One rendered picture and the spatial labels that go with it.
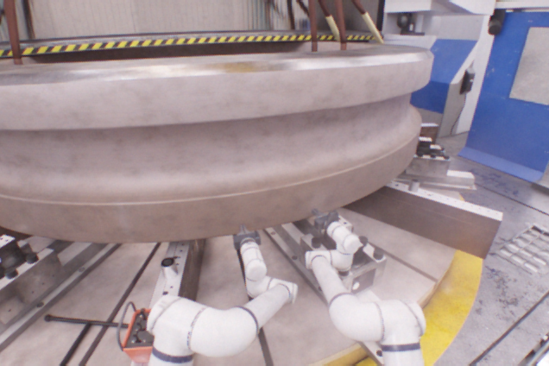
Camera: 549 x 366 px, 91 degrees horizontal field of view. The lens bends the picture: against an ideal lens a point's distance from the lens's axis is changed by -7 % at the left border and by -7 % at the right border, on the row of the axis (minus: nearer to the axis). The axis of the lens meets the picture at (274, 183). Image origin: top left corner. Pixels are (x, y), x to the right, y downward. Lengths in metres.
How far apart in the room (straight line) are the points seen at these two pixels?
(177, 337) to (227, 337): 0.13
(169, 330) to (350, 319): 0.52
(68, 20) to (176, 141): 3.09
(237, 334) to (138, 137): 1.14
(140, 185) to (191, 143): 0.36
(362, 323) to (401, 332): 0.12
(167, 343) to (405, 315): 0.69
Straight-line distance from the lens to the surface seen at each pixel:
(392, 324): 1.01
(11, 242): 2.34
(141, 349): 1.39
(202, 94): 1.39
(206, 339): 0.82
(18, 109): 1.78
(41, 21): 4.49
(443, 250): 2.76
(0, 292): 2.26
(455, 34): 7.24
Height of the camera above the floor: 1.89
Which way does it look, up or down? 27 degrees down
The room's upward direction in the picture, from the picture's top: 1 degrees counter-clockwise
